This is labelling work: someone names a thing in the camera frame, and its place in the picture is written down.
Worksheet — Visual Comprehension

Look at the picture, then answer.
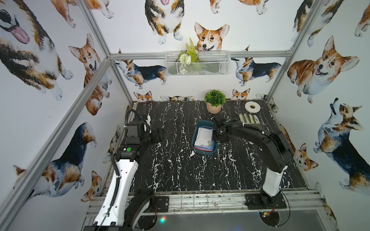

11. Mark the blue bordered stationery paper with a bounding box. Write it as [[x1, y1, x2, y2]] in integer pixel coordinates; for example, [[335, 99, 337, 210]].
[[194, 127, 214, 152]]

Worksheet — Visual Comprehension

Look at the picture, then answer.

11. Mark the teal plastic storage box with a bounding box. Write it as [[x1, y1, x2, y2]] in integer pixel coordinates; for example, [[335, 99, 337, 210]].
[[191, 120, 218, 156]]

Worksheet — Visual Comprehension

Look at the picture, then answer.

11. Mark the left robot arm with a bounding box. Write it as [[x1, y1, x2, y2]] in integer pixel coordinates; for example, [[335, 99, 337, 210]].
[[83, 109, 164, 231]]

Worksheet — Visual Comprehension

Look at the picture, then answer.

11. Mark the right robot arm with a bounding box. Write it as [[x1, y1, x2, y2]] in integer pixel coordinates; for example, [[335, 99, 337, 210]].
[[210, 117, 294, 206]]

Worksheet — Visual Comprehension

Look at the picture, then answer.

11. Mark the beige ribbed plant pot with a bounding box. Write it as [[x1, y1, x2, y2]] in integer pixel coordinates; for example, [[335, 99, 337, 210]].
[[206, 103, 223, 114]]

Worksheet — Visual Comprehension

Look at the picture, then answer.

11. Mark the green artificial potted plant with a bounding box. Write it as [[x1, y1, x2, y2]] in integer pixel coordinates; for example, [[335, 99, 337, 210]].
[[204, 90, 226, 107]]

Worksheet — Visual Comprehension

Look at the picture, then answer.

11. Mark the white tape roll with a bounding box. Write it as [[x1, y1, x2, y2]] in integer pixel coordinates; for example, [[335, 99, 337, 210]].
[[245, 101, 261, 113]]

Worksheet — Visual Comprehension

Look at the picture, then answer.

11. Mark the artificial fern with flower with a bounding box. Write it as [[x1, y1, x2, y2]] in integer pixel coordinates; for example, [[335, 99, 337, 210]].
[[176, 39, 199, 75]]

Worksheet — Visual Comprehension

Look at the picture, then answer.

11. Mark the white wire wall basket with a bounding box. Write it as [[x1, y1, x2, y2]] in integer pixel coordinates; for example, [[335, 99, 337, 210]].
[[165, 51, 231, 77]]

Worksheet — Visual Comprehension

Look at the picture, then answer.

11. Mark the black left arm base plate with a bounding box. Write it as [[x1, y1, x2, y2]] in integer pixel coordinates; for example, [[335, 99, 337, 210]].
[[148, 196, 170, 213]]

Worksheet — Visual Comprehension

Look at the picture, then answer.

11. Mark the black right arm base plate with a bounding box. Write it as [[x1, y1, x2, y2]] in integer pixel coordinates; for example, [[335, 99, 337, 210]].
[[245, 193, 287, 210]]

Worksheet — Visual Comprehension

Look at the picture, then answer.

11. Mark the aluminium frame post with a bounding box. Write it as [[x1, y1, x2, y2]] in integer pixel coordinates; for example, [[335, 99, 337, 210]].
[[76, 0, 134, 105]]

